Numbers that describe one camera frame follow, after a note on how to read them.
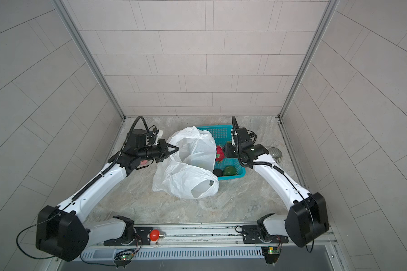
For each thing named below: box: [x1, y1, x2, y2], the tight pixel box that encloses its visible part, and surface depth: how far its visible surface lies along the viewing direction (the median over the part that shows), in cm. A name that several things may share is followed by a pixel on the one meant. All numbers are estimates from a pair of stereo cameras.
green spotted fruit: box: [222, 165, 237, 176], surface depth 87 cm
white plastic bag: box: [152, 125, 220, 200], surface depth 76 cm
